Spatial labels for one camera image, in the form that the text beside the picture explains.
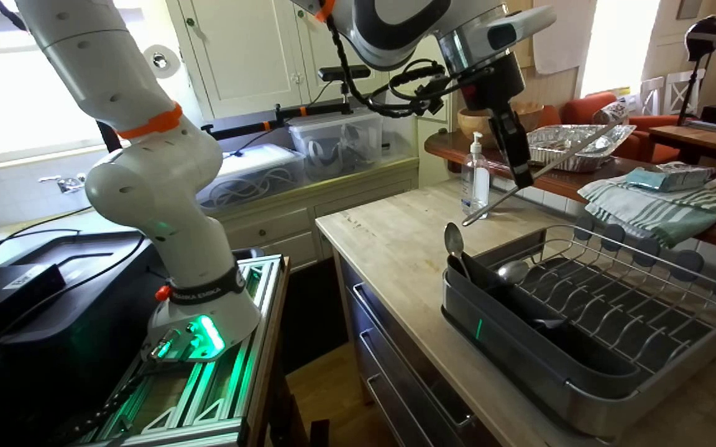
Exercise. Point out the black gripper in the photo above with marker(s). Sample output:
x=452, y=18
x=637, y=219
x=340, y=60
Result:
x=503, y=90

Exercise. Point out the silver table knife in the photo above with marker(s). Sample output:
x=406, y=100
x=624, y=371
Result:
x=486, y=211

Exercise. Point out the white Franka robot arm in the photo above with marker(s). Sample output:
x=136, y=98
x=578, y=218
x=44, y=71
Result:
x=151, y=191

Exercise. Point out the counter drawer cabinet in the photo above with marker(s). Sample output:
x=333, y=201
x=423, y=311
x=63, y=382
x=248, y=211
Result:
x=398, y=350

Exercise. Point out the metal dish drying rack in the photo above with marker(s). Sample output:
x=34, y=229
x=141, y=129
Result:
x=590, y=382

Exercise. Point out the clear hand sanitizer pump bottle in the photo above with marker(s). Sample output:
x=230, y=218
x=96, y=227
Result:
x=478, y=177

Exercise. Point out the wooden bowl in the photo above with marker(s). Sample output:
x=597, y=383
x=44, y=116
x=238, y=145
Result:
x=465, y=119

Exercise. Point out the dark wooden table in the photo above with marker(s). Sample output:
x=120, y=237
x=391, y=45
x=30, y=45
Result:
x=445, y=147

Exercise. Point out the aluminium foil tray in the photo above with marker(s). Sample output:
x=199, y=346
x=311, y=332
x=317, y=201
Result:
x=590, y=145

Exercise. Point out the red couch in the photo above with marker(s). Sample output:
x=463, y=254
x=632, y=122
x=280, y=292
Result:
x=590, y=109

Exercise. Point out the silver spoon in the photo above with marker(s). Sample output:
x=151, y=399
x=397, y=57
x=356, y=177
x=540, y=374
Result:
x=453, y=240

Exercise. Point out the teal box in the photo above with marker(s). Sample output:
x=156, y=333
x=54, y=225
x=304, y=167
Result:
x=669, y=177

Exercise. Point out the striped kitchen towels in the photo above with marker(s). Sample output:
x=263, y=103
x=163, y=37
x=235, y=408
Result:
x=664, y=213

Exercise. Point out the clear plastic storage bin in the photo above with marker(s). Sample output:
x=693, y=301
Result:
x=336, y=140
x=250, y=177

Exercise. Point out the black webcam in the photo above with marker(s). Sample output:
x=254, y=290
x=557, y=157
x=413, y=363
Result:
x=342, y=74

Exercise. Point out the black lamp on stand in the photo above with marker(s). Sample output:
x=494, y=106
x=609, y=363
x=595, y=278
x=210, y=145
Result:
x=706, y=38

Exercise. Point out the white low cabinet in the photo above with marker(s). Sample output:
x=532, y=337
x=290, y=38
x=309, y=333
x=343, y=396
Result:
x=291, y=225

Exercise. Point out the black rod with orange clamps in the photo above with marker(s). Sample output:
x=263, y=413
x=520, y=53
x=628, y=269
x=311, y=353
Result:
x=260, y=126

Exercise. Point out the aluminium extrusion robot stand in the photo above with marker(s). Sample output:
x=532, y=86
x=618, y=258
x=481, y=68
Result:
x=210, y=399

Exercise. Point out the black slanted pole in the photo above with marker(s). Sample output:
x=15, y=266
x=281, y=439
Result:
x=111, y=140

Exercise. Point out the large black equipment case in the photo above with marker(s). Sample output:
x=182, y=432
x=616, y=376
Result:
x=61, y=356

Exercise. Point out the small black box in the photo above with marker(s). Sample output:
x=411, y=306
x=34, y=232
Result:
x=10, y=294

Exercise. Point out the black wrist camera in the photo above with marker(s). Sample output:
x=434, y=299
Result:
x=449, y=83

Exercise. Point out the white paper on wall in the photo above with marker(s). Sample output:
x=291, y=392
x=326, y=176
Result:
x=566, y=40

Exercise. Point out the white wall cabinet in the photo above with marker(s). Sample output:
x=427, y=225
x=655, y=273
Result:
x=243, y=58

